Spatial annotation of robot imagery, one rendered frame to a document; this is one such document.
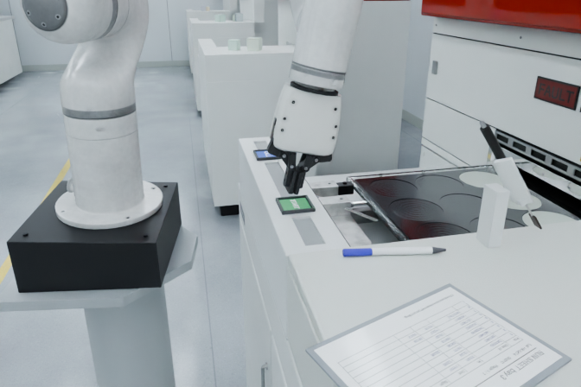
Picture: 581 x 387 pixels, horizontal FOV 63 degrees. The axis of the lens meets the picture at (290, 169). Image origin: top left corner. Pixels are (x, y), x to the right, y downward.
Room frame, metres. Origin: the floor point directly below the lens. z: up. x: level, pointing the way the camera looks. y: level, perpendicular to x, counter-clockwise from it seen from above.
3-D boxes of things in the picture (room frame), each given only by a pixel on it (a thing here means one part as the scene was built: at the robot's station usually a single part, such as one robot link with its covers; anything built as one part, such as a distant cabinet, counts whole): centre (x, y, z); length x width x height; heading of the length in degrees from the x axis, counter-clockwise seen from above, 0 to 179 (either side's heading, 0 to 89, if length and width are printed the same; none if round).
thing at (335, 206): (0.86, -0.08, 0.89); 0.08 x 0.03 x 0.03; 103
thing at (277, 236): (0.84, 0.02, 0.89); 0.55 x 0.09 x 0.14; 13
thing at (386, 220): (0.82, -0.17, 0.90); 0.38 x 0.01 x 0.01; 13
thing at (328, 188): (0.94, -0.06, 0.89); 0.08 x 0.03 x 0.03; 103
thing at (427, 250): (0.56, -0.14, 0.97); 0.14 x 0.01 x 0.01; 93
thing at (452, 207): (0.86, -0.35, 0.90); 0.34 x 0.34 x 0.01; 13
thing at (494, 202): (0.59, -0.29, 1.03); 0.06 x 0.04 x 0.13; 103
